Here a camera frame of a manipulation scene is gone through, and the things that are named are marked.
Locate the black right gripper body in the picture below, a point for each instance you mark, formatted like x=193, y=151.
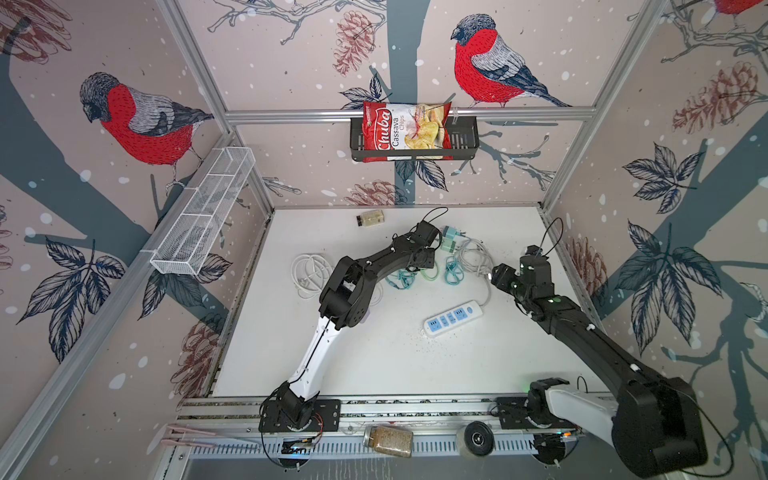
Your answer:
x=509, y=283

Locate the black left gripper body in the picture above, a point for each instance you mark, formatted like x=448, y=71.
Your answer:
x=429, y=258

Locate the white blue small device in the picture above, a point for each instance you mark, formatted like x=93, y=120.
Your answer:
x=452, y=319

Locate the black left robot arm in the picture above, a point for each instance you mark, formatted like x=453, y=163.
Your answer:
x=344, y=302

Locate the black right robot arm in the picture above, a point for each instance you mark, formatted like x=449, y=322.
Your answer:
x=652, y=422

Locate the red cassava chips bag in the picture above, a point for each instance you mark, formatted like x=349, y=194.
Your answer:
x=392, y=127

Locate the black round knob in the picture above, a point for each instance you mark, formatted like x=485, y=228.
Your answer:
x=475, y=440

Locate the glass jar of grains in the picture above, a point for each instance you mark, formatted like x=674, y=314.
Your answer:
x=389, y=440

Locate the pink chopsticks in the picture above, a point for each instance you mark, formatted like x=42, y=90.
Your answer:
x=183, y=436

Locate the black wire wall basket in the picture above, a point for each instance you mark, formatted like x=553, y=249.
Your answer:
x=458, y=139

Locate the white mesh wall shelf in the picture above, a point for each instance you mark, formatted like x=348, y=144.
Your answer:
x=186, y=246

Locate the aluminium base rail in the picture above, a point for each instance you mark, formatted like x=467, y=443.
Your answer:
x=255, y=428

